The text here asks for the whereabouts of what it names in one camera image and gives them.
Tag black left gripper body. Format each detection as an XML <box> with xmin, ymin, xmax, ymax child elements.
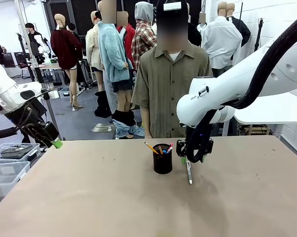
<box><xmin>21</xmin><ymin>120</ymin><xmax>60</xmax><ymax>148</ymax></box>

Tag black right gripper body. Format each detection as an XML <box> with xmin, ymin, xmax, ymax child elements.
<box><xmin>176</xmin><ymin>138</ymin><xmax>215</xmax><ymax>158</ymax></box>

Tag silver pen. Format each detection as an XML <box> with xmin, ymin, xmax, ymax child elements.
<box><xmin>186</xmin><ymin>160</ymin><xmax>194</xmax><ymax>185</ymax></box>

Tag person's right forearm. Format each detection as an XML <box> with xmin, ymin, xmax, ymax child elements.
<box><xmin>140</xmin><ymin>106</ymin><xmax>152</xmax><ymax>139</ymax></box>

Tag black mesh pen holder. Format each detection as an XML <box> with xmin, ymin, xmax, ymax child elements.
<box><xmin>152</xmin><ymin>143</ymin><xmax>174</xmax><ymax>175</ymax></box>

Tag clear bin with dark contents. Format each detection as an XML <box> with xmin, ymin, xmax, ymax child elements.
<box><xmin>0</xmin><ymin>142</ymin><xmax>41</xmax><ymax>161</ymax></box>

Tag yellow pencil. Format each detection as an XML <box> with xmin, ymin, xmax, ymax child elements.
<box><xmin>144</xmin><ymin>141</ymin><xmax>159</xmax><ymax>155</ymax></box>

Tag clear plastic storage bin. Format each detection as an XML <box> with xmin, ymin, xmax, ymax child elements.
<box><xmin>0</xmin><ymin>161</ymin><xmax>31</xmax><ymax>204</ymax></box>

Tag black boots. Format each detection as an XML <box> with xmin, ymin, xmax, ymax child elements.
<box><xmin>93</xmin><ymin>90</ymin><xmax>112</xmax><ymax>119</ymax></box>

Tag blue jeans on floor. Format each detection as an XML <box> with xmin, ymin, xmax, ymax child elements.
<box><xmin>112</xmin><ymin>110</ymin><xmax>145</xmax><ymax>140</ymax></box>

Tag white side table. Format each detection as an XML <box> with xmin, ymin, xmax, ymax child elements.
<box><xmin>233</xmin><ymin>91</ymin><xmax>297</xmax><ymax>139</ymax></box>

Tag black office chair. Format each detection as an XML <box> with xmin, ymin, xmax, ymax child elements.
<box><xmin>13</xmin><ymin>51</ymin><xmax>32</xmax><ymax>80</ymax></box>

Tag person in olive shirt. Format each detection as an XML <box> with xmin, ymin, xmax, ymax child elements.
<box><xmin>131</xmin><ymin>0</ymin><xmax>215</xmax><ymax>139</ymax></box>

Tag mannequin in red sweater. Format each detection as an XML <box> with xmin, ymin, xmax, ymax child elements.
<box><xmin>50</xmin><ymin>13</ymin><xmax>84</xmax><ymax>111</ymax></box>

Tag mannequin in cream jacket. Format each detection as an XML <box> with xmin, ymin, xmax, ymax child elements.
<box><xmin>85</xmin><ymin>10</ymin><xmax>105</xmax><ymax>92</ymax></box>

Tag mannequin in blue fleece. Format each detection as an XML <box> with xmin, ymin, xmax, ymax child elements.
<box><xmin>97</xmin><ymin>0</ymin><xmax>135</xmax><ymax>117</ymax></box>

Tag mannequin in white shirt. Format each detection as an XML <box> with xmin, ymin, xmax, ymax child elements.
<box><xmin>197</xmin><ymin>1</ymin><xmax>243</xmax><ymax>78</ymax></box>

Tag mannequin in black white jacket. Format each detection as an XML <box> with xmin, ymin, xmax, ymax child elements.
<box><xmin>226</xmin><ymin>2</ymin><xmax>252</xmax><ymax>49</ymax></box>

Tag black light stand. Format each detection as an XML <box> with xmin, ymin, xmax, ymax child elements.
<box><xmin>254</xmin><ymin>17</ymin><xmax>266</xmax><ymax>53</ymax></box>

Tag mannequin in red hoodie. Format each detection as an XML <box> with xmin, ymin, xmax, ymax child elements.
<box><xmin>116</xmin><ymin>11</ymin><xmax>137</xmax><ymax>75</ymax></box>

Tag mannequin in plaid shirt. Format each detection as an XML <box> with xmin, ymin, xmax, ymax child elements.
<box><xmin>131</xmin><ymin>1</ymin><xmax>158</xmax><ymax>73</ymax></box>

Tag black left arm cable sleeve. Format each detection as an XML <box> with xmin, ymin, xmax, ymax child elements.
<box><xmin>0</xmin><ymin>106</ymin><xmax>35</xmax><ymax>140</ymax></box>

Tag black arm cable sleeve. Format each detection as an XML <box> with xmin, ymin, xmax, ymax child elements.
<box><xmin>185</xmin><ymin>9</ymin><xmax>297</xmax><ymax>163</ymax></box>
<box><xmin>0</xmin><ymin>106</ymin><xmax>35</xmax><ymax>140</ymax></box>

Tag metal mannequin base plate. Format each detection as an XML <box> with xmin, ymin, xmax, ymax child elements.
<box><xmin>90</xmin><ymin>122</ymin><xmax>116</xmax><ymax>134</ymax></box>

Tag black right arm cable sleeve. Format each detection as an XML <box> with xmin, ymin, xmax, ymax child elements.
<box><xmin>185</xmin><ymin>9</ymin><xmax>297</xmax><ymax>163</ymax></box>

